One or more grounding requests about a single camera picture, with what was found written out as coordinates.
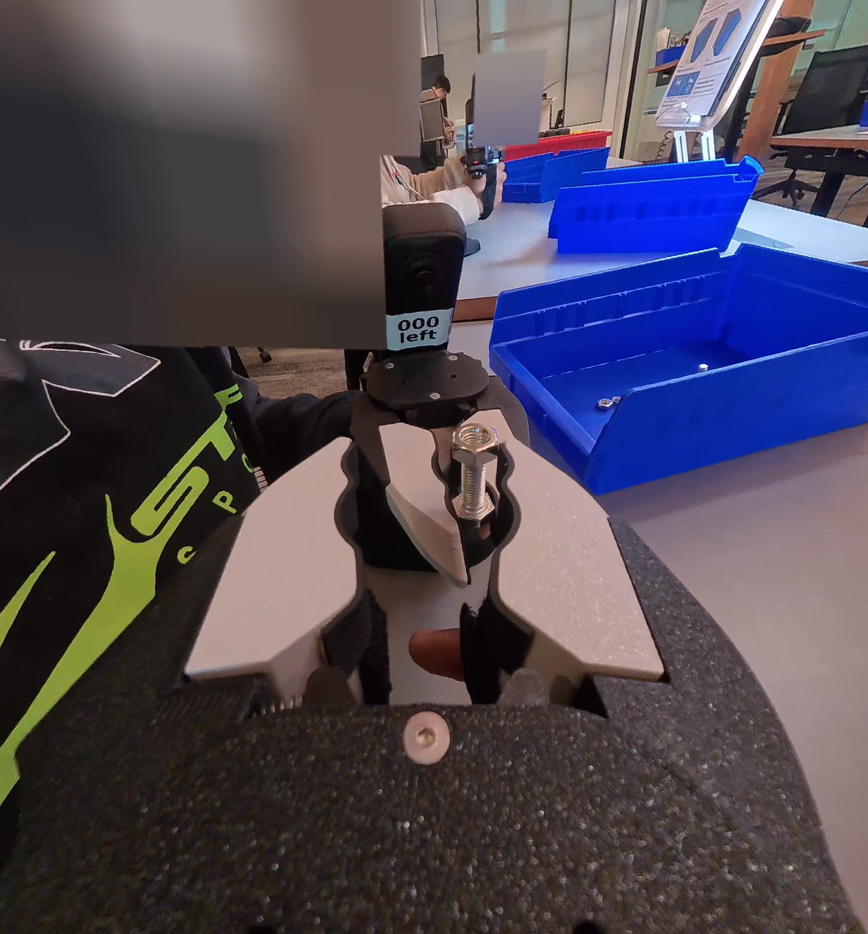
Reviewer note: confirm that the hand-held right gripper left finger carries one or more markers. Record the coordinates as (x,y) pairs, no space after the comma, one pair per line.
(273,576)

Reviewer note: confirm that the printed instruction sheet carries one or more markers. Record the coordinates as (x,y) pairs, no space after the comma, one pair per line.
(711,44)

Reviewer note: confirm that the person's right hand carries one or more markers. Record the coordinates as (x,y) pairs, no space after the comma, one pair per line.
(437,649)

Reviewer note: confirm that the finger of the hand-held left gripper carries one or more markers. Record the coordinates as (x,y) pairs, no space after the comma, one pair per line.
(415,474)

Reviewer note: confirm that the large silver hex bolt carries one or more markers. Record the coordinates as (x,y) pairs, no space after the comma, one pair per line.
(472,481)

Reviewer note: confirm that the white document stand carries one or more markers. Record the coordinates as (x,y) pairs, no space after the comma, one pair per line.
(685,117)

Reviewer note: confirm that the black office chair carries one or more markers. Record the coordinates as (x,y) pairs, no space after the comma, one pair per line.
(835,80)

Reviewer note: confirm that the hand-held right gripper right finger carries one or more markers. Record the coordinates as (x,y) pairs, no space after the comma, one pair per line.
(579,584)

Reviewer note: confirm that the red plastic bin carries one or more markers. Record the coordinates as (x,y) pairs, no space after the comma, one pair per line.
(550,144)

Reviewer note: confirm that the person's left forearm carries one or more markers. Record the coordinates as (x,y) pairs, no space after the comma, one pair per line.
(302,423)

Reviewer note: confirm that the wooden office desk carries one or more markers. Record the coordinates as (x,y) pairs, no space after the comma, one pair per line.
(827,135)
(521,255)

